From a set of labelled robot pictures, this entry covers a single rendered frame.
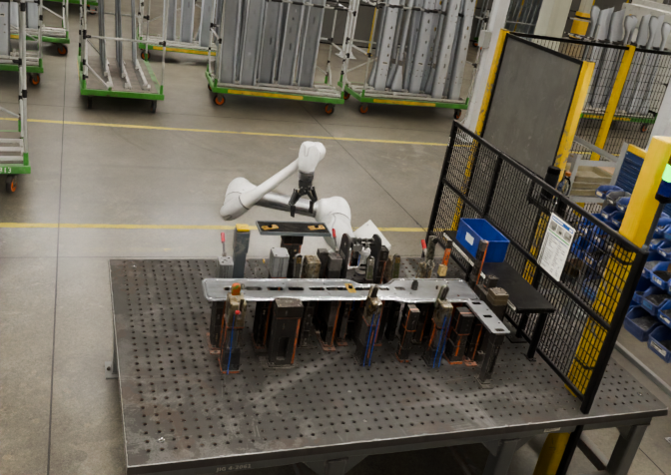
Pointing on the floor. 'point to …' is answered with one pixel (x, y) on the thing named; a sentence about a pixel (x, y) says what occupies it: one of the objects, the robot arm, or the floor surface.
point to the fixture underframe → (502, 452)
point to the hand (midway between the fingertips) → (302, 213)
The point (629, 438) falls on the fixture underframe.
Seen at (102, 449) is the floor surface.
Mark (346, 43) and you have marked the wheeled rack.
